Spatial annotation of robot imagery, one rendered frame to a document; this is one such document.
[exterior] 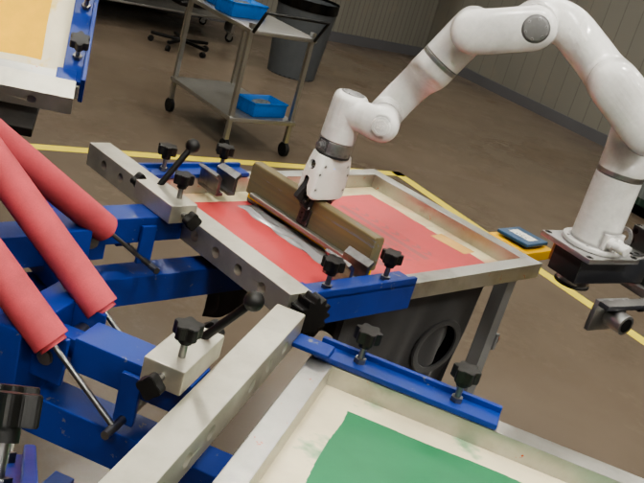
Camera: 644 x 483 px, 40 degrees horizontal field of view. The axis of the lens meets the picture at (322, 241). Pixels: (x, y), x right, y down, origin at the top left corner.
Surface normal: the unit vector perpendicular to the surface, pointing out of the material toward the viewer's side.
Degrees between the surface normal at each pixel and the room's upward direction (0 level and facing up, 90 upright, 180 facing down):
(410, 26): 90
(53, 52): 32
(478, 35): 89
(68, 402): 0
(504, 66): 90
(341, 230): 89
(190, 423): 0
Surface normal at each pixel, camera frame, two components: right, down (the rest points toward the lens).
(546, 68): -0.83, -0.01
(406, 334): 0.66, 0.49
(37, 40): 0.33, -0.55
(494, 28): -0.20, 0.27
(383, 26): 0.50, 0.44
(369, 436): 0.26, -0.90
